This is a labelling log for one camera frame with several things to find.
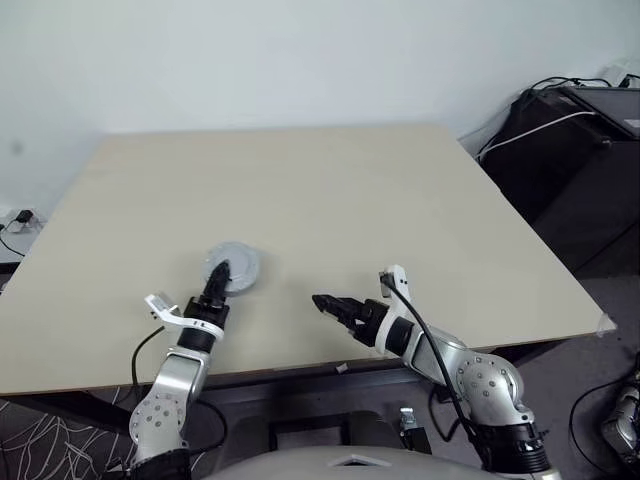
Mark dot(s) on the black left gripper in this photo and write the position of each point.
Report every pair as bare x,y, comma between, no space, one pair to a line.
207,311

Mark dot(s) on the silver lid with circuit board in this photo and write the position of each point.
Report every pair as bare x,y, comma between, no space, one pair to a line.
245,265

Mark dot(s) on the grey rounded robot torso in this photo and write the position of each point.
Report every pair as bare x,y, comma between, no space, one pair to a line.
300,467

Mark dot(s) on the small tape piece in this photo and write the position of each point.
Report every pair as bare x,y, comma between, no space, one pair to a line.
342,369

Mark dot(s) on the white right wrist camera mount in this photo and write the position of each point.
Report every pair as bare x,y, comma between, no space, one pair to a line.
400,274

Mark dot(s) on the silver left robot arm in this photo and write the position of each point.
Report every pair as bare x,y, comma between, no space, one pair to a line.
175,380

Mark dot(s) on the black cabinet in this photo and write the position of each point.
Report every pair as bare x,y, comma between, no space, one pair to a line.
575,190

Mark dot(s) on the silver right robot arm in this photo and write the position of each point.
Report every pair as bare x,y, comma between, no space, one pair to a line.
480,380

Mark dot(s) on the white power strip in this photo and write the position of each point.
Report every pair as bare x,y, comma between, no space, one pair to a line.
37,221

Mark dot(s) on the clear corner tape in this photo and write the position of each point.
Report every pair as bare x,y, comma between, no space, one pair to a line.
607,325

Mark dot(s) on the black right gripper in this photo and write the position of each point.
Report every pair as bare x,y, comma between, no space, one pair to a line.
370,325

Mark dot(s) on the black frame under table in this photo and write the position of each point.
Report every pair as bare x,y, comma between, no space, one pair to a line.
310,430

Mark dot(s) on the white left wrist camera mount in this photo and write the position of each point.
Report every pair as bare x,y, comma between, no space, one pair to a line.
167,312

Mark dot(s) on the small silver connector block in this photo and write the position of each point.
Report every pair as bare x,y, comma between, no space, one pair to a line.
407,420

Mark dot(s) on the black plug adapter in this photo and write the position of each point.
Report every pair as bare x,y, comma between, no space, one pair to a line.
23,216

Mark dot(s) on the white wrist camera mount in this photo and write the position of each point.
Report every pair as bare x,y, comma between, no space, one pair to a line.
167,312
400,274

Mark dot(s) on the silver metal device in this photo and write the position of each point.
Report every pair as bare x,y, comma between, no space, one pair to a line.
622,425

